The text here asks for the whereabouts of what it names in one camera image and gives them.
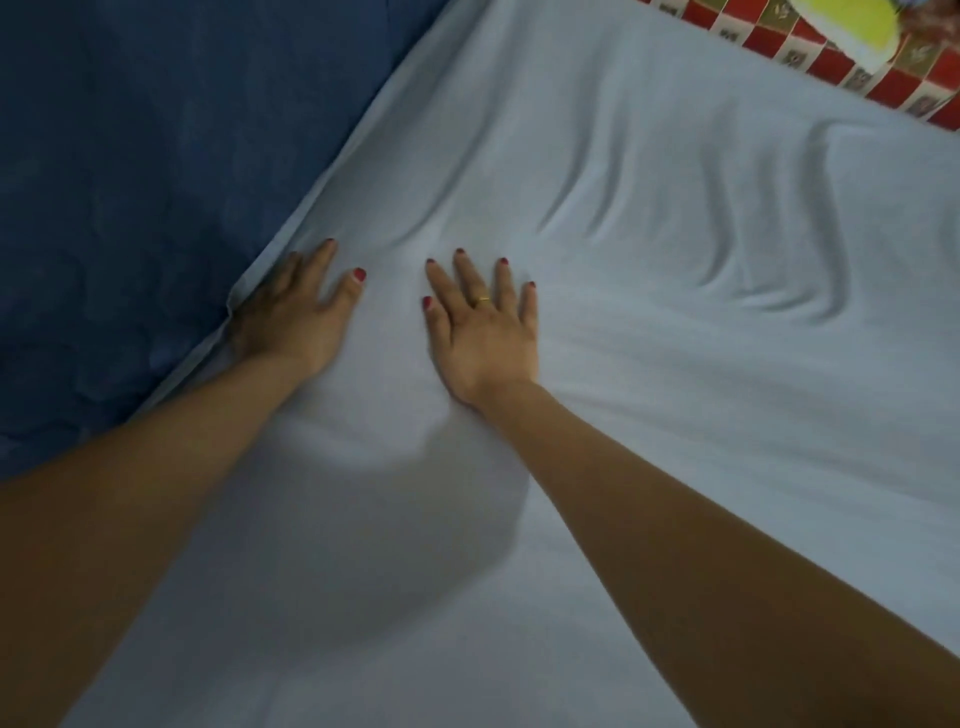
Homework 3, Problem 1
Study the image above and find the person's right hand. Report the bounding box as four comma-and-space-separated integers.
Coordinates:
420, 247, 541, 408

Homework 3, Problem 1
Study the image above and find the person's left hand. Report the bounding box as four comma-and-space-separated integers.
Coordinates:
226, 237, 369, 378

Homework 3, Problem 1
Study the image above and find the light blue bed sheet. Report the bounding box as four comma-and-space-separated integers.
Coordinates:
63, 0, 960, 728

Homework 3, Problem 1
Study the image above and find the person's right forearm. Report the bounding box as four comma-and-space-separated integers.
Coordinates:
468, 378, 960, 728

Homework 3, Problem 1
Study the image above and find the person's left forearm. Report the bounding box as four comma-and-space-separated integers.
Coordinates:
0, 351, 320, 728

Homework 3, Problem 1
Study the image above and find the dark blue mattress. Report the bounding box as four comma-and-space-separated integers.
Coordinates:
0, 0, 451, 481

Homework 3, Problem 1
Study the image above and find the red checkered cloth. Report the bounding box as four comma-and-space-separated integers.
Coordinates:
637, 0, 960, 132

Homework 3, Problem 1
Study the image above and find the yellow cloth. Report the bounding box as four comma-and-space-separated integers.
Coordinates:
796, 0, 903, 63

